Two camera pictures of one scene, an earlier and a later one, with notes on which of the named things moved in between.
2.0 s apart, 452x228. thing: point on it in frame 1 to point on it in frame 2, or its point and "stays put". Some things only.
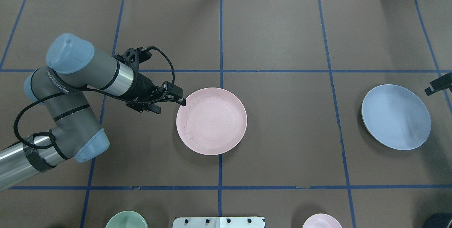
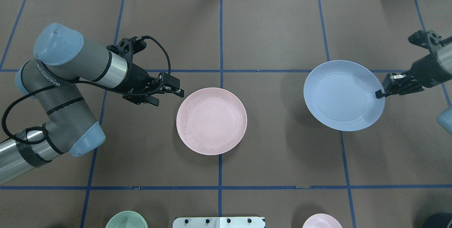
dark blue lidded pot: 439,220 stays put
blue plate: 396,117 to 341,95
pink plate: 213,121 stays put
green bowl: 128,219 stays put
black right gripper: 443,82 to 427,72
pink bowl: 322,220 stays put
